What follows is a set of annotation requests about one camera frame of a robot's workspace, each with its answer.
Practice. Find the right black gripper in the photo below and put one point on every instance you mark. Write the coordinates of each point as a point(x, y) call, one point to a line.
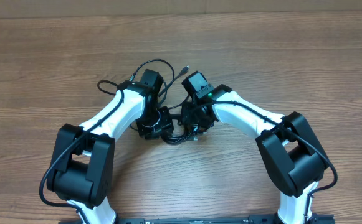
point(192, 119)

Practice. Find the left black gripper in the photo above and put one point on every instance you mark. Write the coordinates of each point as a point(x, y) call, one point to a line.
point(161, 125)

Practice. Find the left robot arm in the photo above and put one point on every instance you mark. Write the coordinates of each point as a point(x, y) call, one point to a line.
point(81, 167)

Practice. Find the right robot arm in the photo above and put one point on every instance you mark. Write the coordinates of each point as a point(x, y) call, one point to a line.
point(292, 155)

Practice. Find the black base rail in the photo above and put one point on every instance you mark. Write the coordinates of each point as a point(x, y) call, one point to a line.
point(196, 221)

